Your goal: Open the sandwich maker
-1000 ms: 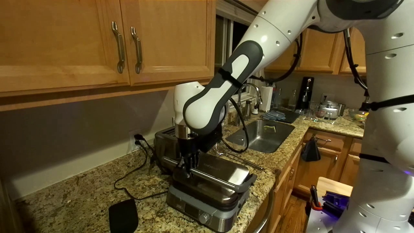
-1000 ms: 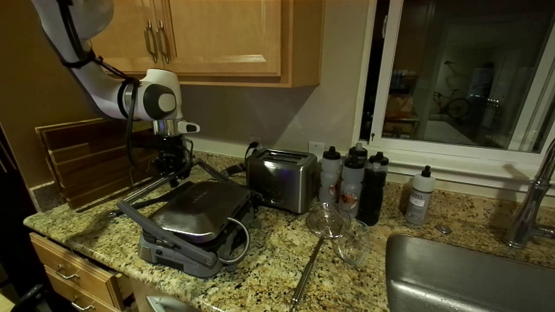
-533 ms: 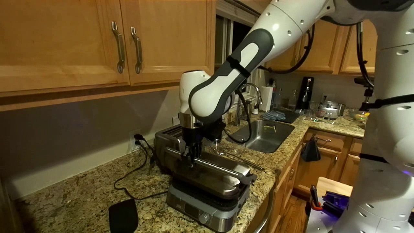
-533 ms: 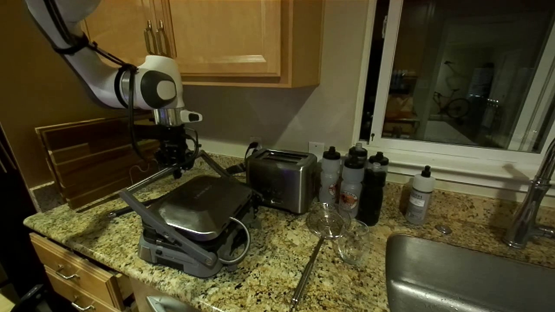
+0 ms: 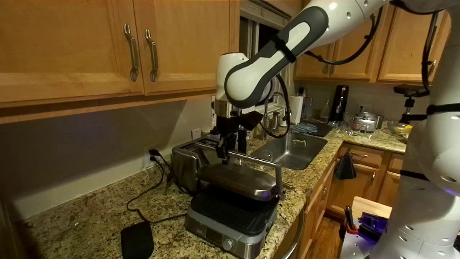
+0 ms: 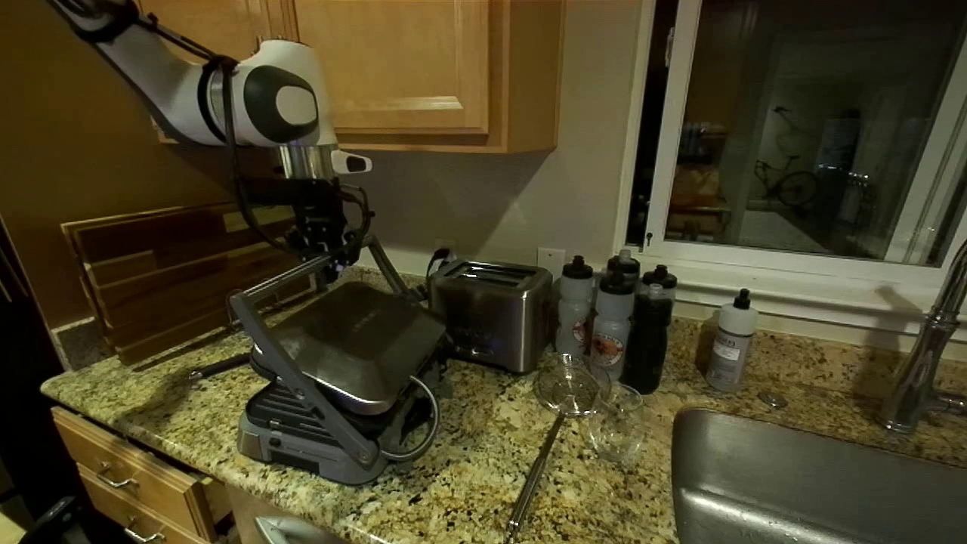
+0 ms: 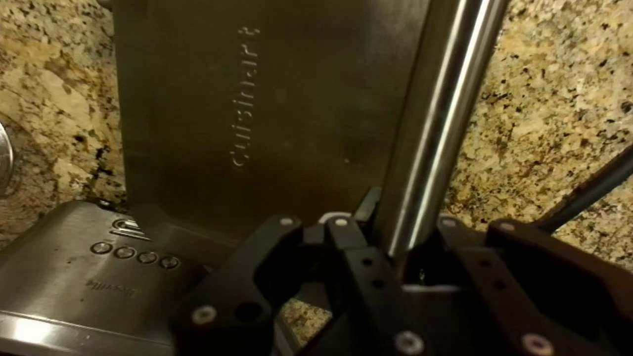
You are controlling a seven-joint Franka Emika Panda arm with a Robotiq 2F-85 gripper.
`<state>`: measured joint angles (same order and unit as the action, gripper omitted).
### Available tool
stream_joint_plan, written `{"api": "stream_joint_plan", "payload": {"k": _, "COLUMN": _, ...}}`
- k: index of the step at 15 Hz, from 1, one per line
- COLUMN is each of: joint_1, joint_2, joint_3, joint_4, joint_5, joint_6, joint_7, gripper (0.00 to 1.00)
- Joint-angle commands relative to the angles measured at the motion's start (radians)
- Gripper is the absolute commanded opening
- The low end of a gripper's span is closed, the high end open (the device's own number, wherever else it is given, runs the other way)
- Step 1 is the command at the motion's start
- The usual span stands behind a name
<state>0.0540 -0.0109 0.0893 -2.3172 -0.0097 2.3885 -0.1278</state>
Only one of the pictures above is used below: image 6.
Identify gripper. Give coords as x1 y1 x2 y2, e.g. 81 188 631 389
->
286 178 359 289

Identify sandwich maker lid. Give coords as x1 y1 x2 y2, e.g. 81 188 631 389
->
249 281 450 416

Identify grey sandwich maker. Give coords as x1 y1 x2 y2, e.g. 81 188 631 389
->
227 234 456 487

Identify black utensil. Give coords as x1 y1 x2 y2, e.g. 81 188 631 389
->
187 351 253 382

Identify stack of wooden cutting boards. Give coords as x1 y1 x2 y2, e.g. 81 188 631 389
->
60 201 320 368

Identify stainless steel toaster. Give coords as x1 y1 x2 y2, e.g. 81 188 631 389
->
428 258 555 376

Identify clear bottle with black cap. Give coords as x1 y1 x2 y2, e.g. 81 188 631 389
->
556 255 596 361

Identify metal mesh strainer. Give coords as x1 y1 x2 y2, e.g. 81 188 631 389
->
504 353 612 544

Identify wooden drawer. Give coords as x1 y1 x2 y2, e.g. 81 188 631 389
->
78 472 212 544
51 406 218 541

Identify clear bottle with orange print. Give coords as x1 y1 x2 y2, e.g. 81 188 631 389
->
590 272 636 381

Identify sports bottle with black cap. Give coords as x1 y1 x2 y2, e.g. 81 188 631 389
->
642 264 679 304
606 249 642 282

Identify clear drinking glass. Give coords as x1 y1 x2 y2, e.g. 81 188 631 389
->
585 382 646 464

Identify small white bottle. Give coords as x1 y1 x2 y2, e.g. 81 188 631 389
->
706 288 759 393

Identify window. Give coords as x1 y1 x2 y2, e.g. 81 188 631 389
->
613 0 967 289

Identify stainless steel sink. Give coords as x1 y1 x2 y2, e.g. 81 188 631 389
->
670 406 967 544

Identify metal tap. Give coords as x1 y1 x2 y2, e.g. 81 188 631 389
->
879 240 967 436

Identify black toaster cable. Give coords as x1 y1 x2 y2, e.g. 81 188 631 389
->
425 248 456 282

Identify grey sandwich maker cable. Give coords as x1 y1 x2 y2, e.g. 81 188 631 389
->
378 373 441 464

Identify wall cabinet door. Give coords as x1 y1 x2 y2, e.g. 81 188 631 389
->
292 0 491 136

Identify wooden wall cabinet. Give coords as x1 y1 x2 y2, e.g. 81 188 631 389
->
134 0 568 155

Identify drawer handle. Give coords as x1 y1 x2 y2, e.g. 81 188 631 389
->
124 517 168 544
96 462 141 490

